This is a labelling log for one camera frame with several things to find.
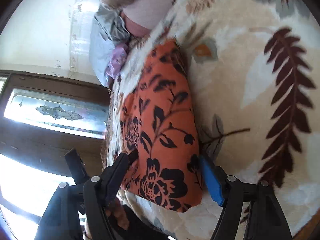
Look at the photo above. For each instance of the cream leaf-pattern fleece blanket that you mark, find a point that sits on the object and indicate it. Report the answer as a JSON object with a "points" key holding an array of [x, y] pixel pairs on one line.
{"points": [[252, 67]]}

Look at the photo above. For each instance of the person's left hand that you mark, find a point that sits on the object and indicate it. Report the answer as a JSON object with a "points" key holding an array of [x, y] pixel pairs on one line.
{"points": [[114, 209]]}

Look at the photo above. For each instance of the pink bolster cushion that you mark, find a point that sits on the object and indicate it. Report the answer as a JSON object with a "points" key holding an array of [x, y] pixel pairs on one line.
{"points": [[142, 16]]}

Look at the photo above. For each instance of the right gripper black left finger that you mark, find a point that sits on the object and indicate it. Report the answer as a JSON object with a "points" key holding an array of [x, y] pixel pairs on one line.
{"points": [[61, 217]]}

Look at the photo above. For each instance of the stained glass window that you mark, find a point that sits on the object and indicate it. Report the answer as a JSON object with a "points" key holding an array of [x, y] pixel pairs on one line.
{"points": [[57, 113]]}

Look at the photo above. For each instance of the grey-blue pillow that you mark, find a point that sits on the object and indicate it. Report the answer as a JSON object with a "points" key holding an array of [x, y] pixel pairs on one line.
{"points": [[108, 30]]}

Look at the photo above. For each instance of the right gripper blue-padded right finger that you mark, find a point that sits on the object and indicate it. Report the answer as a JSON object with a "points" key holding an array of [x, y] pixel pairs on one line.
{"points": [[266, 219]]}

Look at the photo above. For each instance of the small purple garment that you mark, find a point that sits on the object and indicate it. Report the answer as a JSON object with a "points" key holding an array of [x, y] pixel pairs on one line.
{"points": [[117, 60]]}

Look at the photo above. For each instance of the orange floral blouse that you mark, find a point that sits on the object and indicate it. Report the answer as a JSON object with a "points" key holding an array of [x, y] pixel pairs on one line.
{"points": [[159, 133]]}

